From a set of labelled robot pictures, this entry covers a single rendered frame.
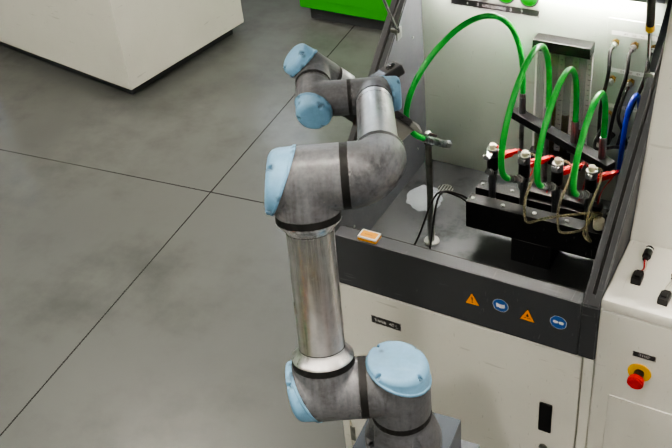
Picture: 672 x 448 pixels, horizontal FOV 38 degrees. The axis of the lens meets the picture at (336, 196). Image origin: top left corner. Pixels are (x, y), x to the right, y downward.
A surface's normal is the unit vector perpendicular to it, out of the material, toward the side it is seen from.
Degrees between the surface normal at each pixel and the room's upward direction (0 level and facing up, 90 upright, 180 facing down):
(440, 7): 90
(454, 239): 0
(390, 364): 7
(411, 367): 7
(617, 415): 90
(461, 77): 90
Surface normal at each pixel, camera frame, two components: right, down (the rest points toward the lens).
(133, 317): -0.08, -0.80
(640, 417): -0.48, 0.55
